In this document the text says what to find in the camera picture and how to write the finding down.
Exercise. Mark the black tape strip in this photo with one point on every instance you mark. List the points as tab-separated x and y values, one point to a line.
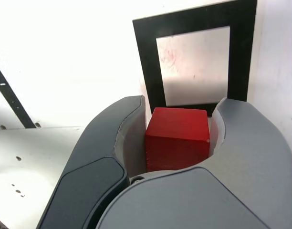
12	97

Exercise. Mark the black tape square outline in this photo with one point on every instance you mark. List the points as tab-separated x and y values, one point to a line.
146	47

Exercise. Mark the red cube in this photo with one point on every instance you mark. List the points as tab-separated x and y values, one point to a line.
177	143

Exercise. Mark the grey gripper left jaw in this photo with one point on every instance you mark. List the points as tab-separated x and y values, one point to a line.
88	167

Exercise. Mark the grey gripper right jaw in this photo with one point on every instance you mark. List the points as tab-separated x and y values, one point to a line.
232	190

